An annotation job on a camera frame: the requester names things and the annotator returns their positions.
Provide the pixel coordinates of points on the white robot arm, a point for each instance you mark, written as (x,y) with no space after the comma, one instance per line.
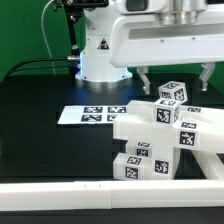
(96,66)

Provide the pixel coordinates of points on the black camera stand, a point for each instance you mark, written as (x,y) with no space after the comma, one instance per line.
(74,10)

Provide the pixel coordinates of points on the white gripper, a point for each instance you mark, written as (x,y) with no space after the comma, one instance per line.
(167,32)

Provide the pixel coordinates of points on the white chair nut cube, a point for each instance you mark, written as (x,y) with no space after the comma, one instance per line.
(174,90)

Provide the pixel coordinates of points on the white obstacle fence wall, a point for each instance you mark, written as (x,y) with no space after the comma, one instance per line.
(111,194)

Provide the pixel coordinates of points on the flat white chair back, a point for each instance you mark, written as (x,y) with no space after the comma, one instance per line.
(87,114)

